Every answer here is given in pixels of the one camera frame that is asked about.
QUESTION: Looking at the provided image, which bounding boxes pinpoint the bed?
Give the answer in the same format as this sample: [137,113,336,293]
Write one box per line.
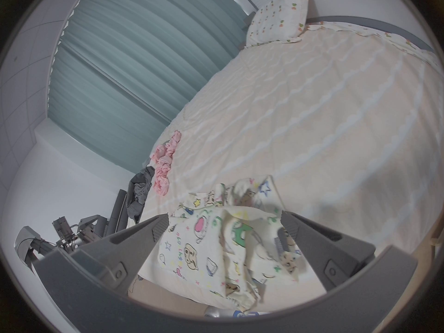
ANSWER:
[128,0,444,311]

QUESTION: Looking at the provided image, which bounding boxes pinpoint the black garment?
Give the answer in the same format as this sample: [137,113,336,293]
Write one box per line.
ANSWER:
[126,167,155,221]

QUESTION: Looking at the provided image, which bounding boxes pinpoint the white printed pillow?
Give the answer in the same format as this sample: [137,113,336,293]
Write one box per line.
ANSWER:
[246,0,311,48]

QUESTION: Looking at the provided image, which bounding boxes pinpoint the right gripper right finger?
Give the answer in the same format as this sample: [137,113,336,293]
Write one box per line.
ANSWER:
[281,210,376,293]

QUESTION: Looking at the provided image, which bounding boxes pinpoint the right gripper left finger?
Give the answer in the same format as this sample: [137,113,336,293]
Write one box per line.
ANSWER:
[71,214,170,289]

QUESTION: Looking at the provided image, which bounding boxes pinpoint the pink garment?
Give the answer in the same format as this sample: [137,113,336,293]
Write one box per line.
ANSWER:
[149,130,182,197]

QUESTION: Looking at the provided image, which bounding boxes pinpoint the white printed pyjama top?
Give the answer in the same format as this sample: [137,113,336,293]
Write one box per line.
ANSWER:
[158,176,306,313]

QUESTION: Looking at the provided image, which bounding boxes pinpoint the grey garment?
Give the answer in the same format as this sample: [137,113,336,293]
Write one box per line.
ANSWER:
[133,182,153,207]

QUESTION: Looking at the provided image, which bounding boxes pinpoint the blue-green curtain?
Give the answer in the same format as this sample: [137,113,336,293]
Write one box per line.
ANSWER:
[47,0,259,174]

